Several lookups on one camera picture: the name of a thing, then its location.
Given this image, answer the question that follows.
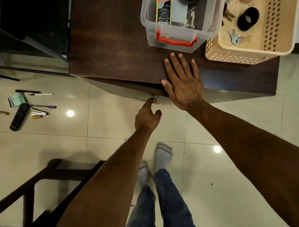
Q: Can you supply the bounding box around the person's left hand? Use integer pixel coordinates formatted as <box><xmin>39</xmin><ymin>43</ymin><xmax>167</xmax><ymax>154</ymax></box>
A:
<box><xmin>135</xmin><ymin>97</ymin><xmax>163</xmax><ymax>134</ymax></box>

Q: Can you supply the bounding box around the person's right forearm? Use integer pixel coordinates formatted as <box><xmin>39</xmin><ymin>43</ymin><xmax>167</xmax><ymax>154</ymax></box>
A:
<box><xmin>189</xmin><ymin>100</ymin><xmax>299</xmax><ymax>227</ymax></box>

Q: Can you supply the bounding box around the person's right leg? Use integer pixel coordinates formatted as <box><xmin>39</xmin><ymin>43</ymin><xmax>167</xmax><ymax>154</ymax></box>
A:
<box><xmin>153</xmin><ymin>142</ymin><xmax>196</xmax><ymax>227</ymax></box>

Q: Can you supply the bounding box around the silver key bunch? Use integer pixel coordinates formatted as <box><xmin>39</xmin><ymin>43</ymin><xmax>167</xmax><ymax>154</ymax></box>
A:
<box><xmin>226</xmin><ymin>29</ymin><xmax>244</xmax><ymax>46</ymax></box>

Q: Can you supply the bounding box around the black stool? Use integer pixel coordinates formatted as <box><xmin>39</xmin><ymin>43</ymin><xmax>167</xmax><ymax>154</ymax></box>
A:
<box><xmin>0</xmin><ymin>158</ymin><xmax>106</xmax><ymax>227</ymax></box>

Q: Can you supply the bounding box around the person's left leg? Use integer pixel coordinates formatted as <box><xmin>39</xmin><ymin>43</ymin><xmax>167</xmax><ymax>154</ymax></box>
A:
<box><xmin>127</xmin><ymin>160</ymin><xmax>156</xmax><ymax>227</ymax></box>

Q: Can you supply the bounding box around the beige plastic basket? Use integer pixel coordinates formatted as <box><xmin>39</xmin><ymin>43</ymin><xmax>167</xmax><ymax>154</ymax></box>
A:
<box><xmin>205</xmin><ymin>0</ymin><xmax>298</xmax><ymax>65</ymax></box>

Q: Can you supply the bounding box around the person's leg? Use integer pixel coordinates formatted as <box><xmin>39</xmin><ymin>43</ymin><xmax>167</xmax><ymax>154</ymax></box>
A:
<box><xmin>153</xmin><ymin>142</ymin><xmax>196</xmax><ymax>227</ymax></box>
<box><xmin>127</xmin><ymin>160</ymin><xmax>156</xmax><ymax>227</ymax></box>

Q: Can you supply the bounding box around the black remote control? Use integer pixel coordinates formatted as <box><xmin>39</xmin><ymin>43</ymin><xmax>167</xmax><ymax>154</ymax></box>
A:
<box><xmin>10</xmin><ymin>103</ymin><xmax>31</xmax><ymax>132</ymax></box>

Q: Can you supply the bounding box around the green paper packet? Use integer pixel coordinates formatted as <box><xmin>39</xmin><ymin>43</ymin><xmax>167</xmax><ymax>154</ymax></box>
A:
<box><xmin>8</xmin><ymin>93</ymin><xmax>27</xmax><ymax>108</ymax></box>

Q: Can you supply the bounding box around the small black round cap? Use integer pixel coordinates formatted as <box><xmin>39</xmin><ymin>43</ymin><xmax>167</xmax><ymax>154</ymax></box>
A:
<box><xmin>237</xmin><ymin>7</ymin><xmax>260</xmax><ymax>32</ymax></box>

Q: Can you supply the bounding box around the black orange shoe brush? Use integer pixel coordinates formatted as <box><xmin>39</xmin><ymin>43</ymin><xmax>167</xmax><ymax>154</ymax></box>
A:
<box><xmin>155</xmin><ymin>0</ymin><xmax>173</xmax><ymax>25</ymax></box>

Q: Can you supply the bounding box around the black metal shoe rack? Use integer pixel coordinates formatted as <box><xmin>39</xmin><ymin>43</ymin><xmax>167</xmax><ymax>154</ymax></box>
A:
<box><xmin>0</xmin><ymin>0</ymin><xmax>71</xmax><ymax>81</ymax></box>

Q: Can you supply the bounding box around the dark brown wooden cabinet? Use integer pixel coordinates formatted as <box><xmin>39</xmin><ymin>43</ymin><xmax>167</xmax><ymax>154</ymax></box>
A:
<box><xmin>68</xmin><ymin>0</ymin><xmax>281</xmax><ymax>104</ymax></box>

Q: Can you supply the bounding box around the person's left forearm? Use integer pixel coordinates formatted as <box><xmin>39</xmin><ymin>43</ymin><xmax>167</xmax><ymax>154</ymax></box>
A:
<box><xmin>56</xmin><ymin>128</ymin><xmax>155</xmax><ymax>227</ymax></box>

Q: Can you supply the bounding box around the person's right hand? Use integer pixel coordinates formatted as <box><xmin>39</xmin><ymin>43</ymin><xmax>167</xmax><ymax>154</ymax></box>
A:
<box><xmin>161</xmin><ymin>52</ymin><xmax>206</xmax><ymax>112</ymax></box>

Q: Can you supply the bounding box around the clear plastic storage box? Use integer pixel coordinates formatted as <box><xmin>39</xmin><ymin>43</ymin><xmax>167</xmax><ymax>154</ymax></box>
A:
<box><xmin>140</xmin><ymin>0</ymin><xmax>220</xmax><ymax>53</ymax></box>

